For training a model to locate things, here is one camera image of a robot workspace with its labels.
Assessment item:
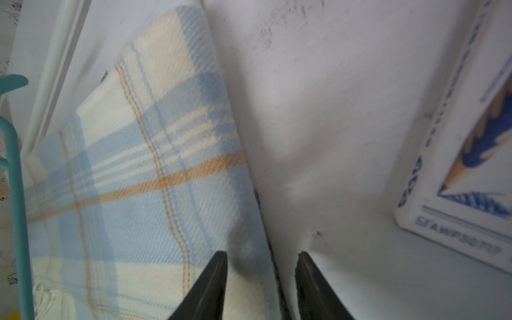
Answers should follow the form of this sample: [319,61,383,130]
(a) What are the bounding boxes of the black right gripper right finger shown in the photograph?
[295,251,354,320]

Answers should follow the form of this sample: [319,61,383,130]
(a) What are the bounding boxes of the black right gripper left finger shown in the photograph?
[168,251,228,320]

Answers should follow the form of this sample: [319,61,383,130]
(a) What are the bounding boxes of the plaid blue cream scarf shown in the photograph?
[22,2,281,319]

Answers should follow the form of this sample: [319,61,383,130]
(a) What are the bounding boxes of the teal plastic hanger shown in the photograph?
[0,74,36,320]

